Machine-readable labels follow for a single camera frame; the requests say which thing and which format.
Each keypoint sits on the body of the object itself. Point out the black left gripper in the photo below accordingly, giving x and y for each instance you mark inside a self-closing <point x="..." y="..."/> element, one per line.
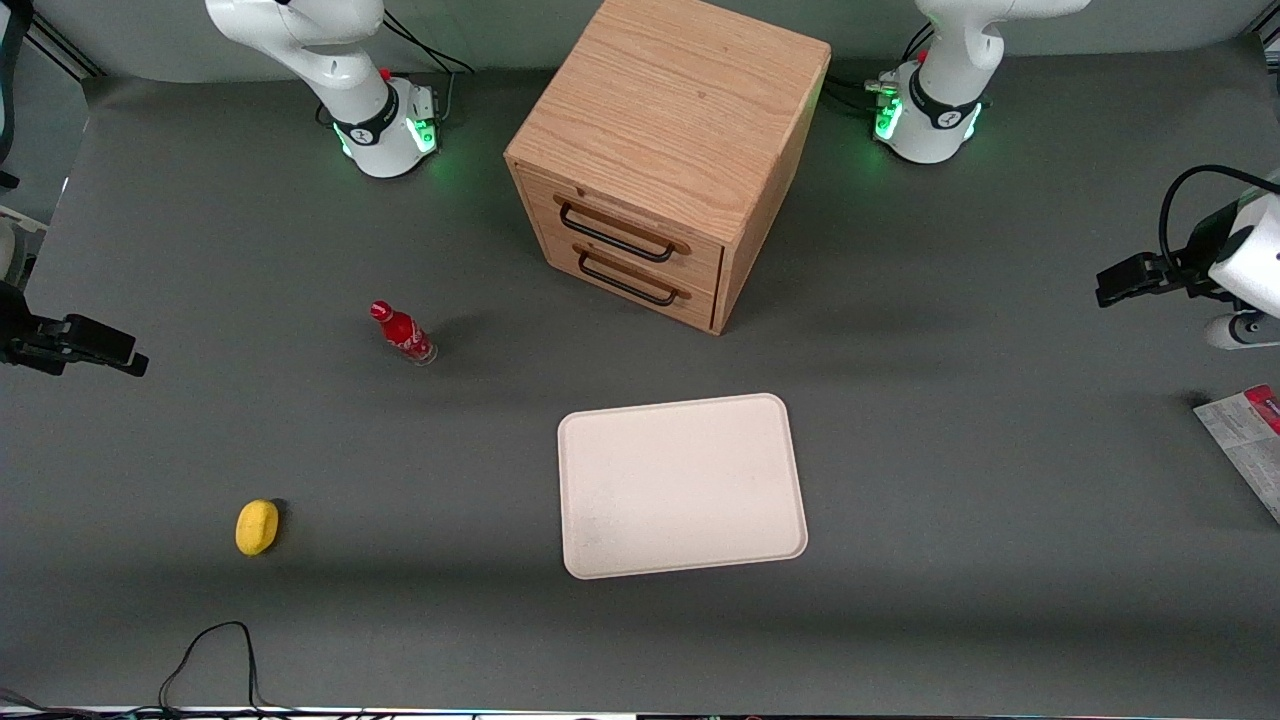
<point x="1176" y="272"/>

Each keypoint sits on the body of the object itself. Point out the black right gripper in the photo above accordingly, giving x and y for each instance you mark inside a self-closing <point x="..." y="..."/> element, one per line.
<point x="22" y="332"/>

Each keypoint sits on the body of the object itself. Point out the red cookie box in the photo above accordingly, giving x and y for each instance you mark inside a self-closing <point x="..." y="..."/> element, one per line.
<point x="1250" y="450"/>

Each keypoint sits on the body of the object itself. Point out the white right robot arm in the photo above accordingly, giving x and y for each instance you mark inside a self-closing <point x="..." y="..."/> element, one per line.
<point x="382" y="140"/>

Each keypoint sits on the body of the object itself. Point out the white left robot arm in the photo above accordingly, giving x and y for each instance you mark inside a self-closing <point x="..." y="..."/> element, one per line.
<point x="940" y="130"/>

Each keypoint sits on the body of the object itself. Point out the cream plastic tray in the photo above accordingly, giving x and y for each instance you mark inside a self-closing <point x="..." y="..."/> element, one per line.
<point x="680" y="485"/>

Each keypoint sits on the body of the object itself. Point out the yellow lemon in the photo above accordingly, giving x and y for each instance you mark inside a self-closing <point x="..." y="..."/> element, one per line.
<point x="257" y="527"/>

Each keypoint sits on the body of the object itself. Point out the red cola bottle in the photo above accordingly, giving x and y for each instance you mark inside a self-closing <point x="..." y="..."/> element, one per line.
<point x="404" y="335"/>

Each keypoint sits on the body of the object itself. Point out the wooden drawer front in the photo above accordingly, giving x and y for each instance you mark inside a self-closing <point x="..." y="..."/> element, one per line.
<point x="700" y="262"/>
<point x="560" y="262"/>

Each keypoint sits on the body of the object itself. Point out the wooden drawer cabinet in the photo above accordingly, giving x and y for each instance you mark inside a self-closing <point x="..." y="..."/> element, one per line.
<point x="680" y="100"/>

